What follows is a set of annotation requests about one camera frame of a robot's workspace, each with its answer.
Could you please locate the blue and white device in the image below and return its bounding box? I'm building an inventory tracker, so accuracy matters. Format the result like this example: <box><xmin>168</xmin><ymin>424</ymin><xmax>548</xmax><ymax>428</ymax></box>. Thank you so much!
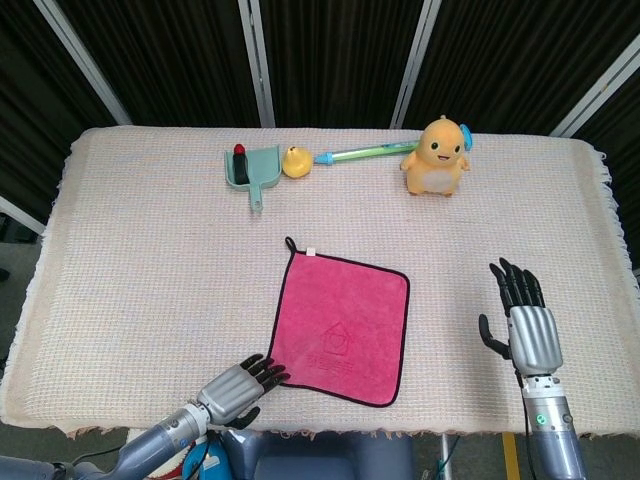
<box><xmin>182</xmin><ymin>434</ymin><xmax>234</xmax><ymax>480</ymax></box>

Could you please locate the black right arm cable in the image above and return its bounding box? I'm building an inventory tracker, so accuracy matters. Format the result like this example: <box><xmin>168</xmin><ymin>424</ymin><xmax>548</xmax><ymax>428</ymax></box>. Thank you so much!
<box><xmin>514</xmin><ymin>367</ymin><xmax>532</xmax><ymax>437</ymax></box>

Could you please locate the teal plastic dustpan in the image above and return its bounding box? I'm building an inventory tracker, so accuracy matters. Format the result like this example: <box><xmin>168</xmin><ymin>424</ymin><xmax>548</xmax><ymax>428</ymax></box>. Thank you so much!
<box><xmin>223</xmin><ymin>144</ymin><xmax>283</xmax><ymax>215</ymax></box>

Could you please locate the pale pink woven tablecloth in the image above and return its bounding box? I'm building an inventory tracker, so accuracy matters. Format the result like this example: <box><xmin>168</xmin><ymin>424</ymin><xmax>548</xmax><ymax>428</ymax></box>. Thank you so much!
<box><xmin>0</xmin><ymin>125</ymin><xmax>632</xmax><ymax>442</ymax></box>

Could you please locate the aluminium frame post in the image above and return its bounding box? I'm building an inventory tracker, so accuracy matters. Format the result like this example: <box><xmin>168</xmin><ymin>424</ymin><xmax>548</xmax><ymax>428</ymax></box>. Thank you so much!
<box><xmin>237</xmin><ymin>0</ymin><xmax>277</xmax><ymax>129</ymax></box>
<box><xmin>549</xmin><ymin>34</ymin><xmax>640</xmax><ymax>137</ymax></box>
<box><xmin>388</xmin><ymin>0</ymin><xmax>442</xmax><ymax>129</ymax></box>
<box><xmin>0</xmin><ymin>195</ymin><xmax>47</xmax><ymax>236</ymax></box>
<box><xmin>33</xmin><ymin>0</ymin><xmax>132</xmax><ymax>126</ymax></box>

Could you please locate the pink and grey cloth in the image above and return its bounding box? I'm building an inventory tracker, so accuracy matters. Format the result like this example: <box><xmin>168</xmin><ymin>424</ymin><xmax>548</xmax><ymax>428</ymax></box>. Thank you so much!
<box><xmin>267</xmin><ymin>236</ymin><xmax>412</xmax><ymax>410</ymax></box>

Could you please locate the yellow plush chick toy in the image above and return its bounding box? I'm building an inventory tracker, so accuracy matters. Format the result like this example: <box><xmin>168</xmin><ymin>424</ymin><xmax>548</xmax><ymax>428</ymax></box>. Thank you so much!
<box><xmin>401</xmin><ymin>114</ymin><xmax>473</xmax><ymax>197</ymax></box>

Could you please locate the red and black lipstick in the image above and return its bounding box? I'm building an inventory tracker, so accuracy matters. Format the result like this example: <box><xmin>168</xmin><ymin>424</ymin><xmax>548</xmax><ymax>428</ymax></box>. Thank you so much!
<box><xmin>232</xmin><ymin>143</ymin><xmax>251</xmax><ymax>185</ymax></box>

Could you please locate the white table leg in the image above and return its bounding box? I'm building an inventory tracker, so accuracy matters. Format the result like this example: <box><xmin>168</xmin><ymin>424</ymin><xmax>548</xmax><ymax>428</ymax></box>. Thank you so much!
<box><xmin>438</xmin><ymin>433</ymin><xmax>454</xmax><ymax>480</ymax></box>

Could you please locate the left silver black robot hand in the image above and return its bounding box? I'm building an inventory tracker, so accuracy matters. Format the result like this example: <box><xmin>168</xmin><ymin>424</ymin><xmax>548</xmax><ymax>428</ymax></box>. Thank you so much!
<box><xmin>195</xmin><ymin>353</ymin><xmax>292</xmax><ymax>430</ymax></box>

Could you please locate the grey-blue robot torso base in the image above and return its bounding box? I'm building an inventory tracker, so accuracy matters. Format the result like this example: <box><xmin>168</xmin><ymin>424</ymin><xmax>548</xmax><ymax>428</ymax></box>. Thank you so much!
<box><xmin>219</xmin><ymin>428</ymin><xmax>416</xmax><ymax>480</ymax></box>

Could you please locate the black pleated curtain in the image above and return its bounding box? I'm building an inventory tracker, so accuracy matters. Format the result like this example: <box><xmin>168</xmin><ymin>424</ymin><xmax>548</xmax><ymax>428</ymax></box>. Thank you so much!
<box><xmin>0</xmin><ymin>0</ymin><xmax>640</xmax><ymax>274</ymax></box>

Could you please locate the thin green cable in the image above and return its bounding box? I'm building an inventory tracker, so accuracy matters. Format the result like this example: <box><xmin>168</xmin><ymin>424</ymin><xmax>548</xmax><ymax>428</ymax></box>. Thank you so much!
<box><xmin>439</xmin><ymin>434</ymin><xmax>460</xmax><ymax>476</ymax></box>

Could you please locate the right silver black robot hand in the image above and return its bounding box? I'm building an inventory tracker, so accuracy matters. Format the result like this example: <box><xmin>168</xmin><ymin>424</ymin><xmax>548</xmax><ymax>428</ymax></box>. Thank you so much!
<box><xmin>478</xmin><ymin>257</ymin><xmax>564</xmax><ymax>376</ymax></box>

